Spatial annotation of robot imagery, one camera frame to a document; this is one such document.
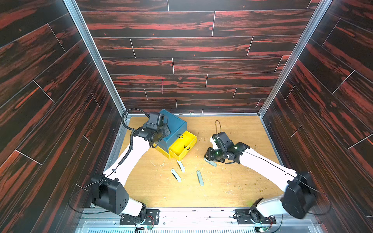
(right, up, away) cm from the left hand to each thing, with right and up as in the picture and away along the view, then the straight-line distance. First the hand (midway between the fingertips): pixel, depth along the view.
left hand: (168, 129), depth 83 cm
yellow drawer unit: (+2, -13, +3) cm, 14 cm away
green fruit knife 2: (+19, -29, +3) cm, 35 cm away
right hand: (+23, -14, +1) cm, 27 cm away
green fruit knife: (+27, -22, +10) cm, 36 cm away
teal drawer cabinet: (+5, +2, +1) cm, 5 cm away
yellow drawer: (+9, -10, +9) cm, 16 cm away
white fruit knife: (+7, -23, +8) cm, 26 cm away
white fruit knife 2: (+3, -28, +5) cm, 28 cm away
